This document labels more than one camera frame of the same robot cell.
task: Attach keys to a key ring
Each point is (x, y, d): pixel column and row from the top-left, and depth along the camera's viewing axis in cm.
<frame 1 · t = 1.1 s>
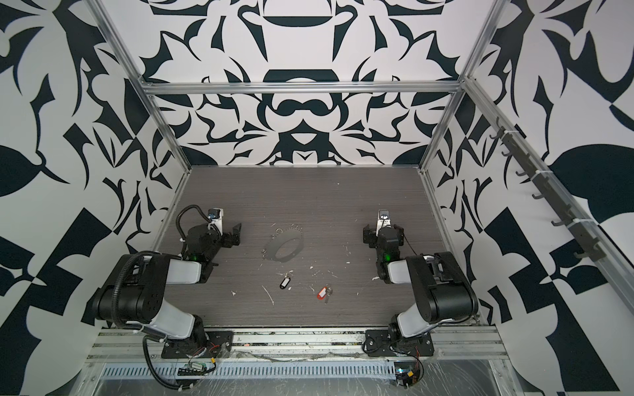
left hand: (223, 220, 94), fingers open
right hand: (381, 221, 94), fingers open
perforated metal ring plate: (284, 245, 98), on the table
black key tag: (283, 285, 87), on the table
red key tag: (320, 295, 85), on the table
silver key: (328, 292, 86), on the table

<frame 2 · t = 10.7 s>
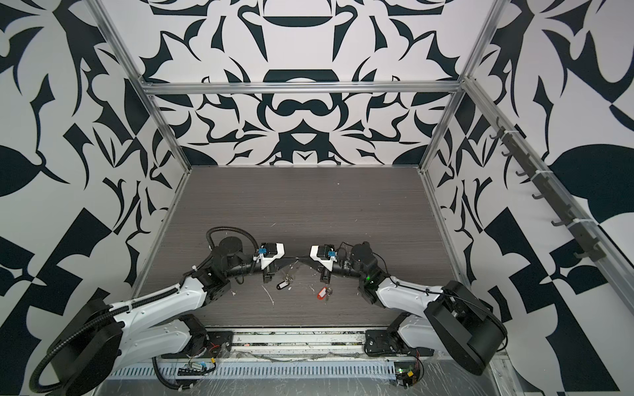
left hand: (292, 250, 75), fingers closed
right hand: (299, 256, 74), fingers closed
the named things where they were.

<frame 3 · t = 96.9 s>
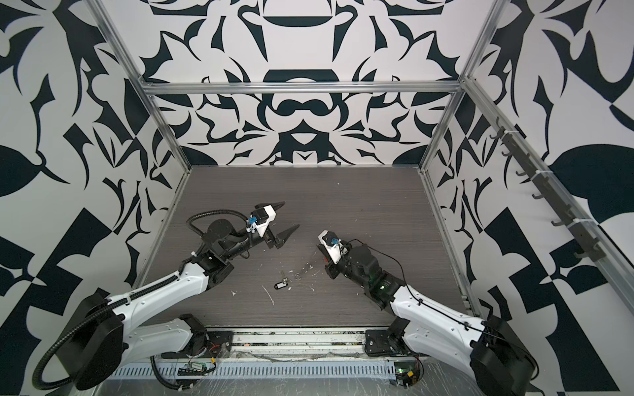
left hand: (285, 207, 71), fingers open
right hand: (319, 242, 78), fingers closed
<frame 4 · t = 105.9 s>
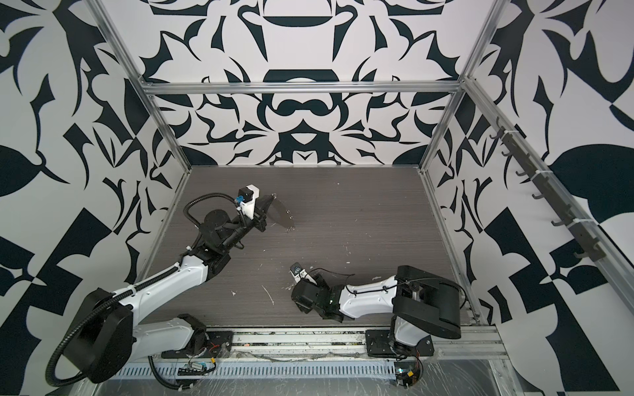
left hand: (266, 192, 77), fingers closed
right hand: (299, 286, 85), fingers open
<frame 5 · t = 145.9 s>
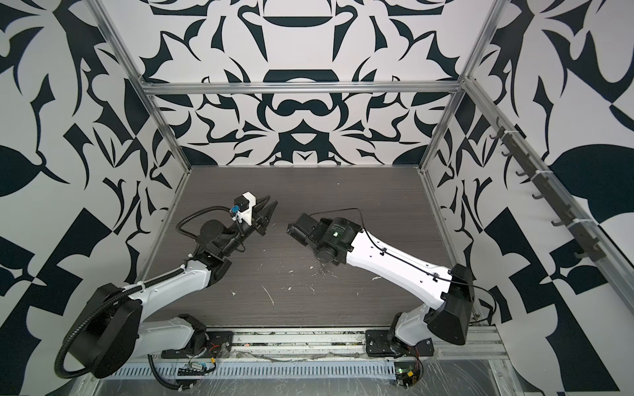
left hand: (266, 194, 74), fingers open
right hand: (329, 226, 75), fingers closed
